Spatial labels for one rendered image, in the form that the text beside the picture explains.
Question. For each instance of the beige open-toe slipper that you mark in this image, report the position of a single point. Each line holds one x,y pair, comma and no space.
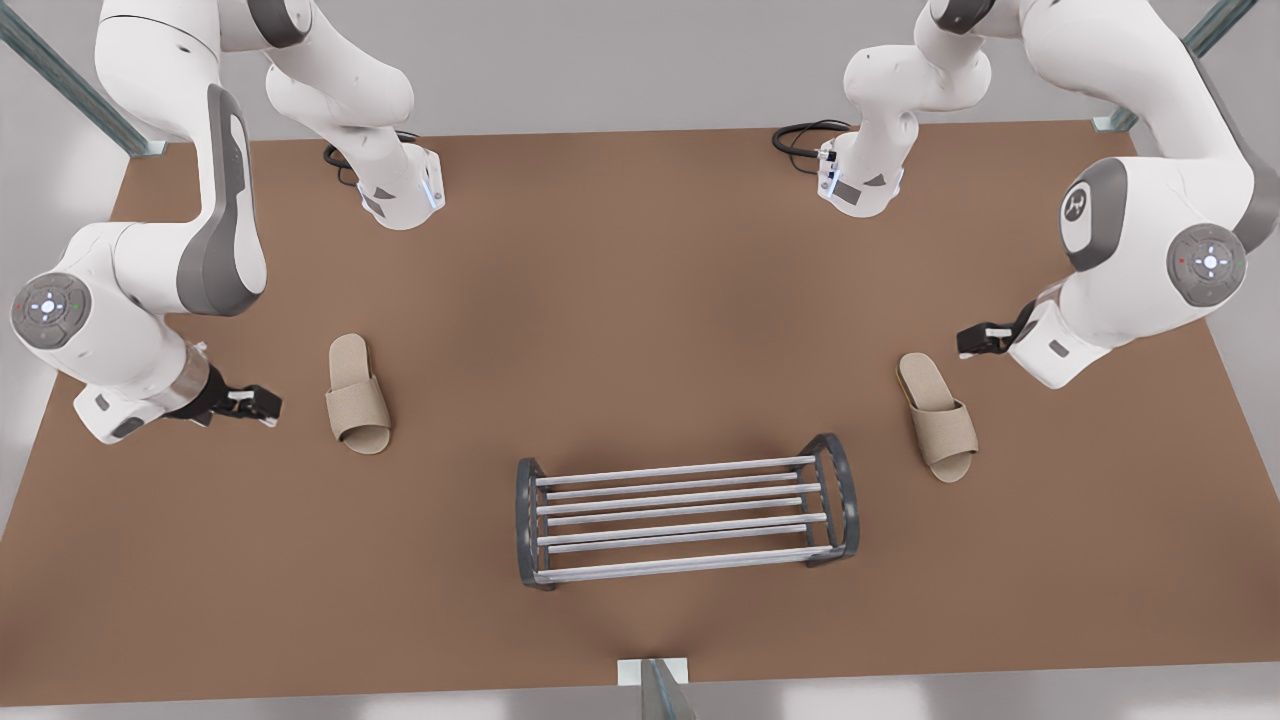
357,405
940,425

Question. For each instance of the silver frame post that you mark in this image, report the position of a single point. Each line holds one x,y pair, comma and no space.
660,690
1200,45
70,85

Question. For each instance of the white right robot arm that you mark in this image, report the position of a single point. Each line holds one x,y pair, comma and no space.
150,270

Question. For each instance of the grey metal shoe rack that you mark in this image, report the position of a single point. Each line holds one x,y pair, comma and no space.
690,520

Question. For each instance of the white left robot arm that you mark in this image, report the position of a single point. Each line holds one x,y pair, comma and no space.
1150,250

